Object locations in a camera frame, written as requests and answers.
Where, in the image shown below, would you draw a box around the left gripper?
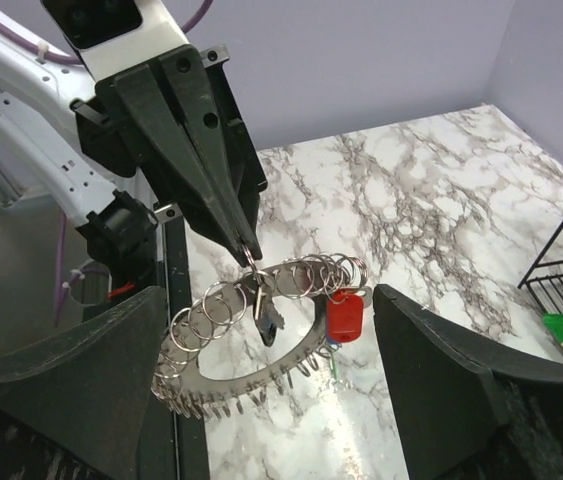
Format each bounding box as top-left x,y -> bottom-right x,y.
73,44 -> 267,260

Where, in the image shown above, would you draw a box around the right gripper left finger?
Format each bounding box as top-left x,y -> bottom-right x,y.
0,286 -> 167,479

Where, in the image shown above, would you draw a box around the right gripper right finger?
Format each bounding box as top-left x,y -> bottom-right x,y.
373,284 -> 563,479

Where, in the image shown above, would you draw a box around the black key tag with key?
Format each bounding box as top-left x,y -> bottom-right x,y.
252,270 -> 285,347

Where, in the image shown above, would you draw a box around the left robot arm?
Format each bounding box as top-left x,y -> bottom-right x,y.
0,1 -> 267,284

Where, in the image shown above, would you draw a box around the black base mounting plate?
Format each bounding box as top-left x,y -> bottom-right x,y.
80,214 -> 212,480

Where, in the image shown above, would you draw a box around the green key tag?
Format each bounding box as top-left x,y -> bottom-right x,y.
329,349 -> 340,383

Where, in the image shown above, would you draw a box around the blue key tag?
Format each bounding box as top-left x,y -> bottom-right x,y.
323,338 -> 341,353

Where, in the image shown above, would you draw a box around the red key tag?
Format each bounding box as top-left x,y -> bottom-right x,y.
326,289 -> 364,344

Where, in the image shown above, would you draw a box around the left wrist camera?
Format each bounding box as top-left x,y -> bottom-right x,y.
42,0 -> 189,81

